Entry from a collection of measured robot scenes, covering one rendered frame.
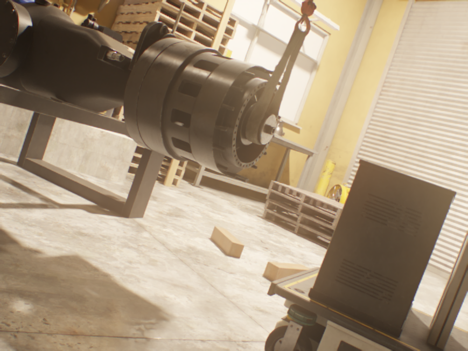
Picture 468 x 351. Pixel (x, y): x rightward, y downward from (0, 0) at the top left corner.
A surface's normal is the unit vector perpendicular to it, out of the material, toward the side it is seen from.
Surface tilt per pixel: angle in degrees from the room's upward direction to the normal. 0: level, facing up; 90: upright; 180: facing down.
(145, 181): 90
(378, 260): 90
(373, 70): 90
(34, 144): 90
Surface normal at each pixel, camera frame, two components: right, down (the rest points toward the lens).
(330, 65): 0.57, 0.25
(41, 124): 0.88, 0.34
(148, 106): -0.50, 0.19
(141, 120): -0.54, 0.44
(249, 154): -0.02, -0.77
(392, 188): -0.40, -0.10
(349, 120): -0.75, -0.24
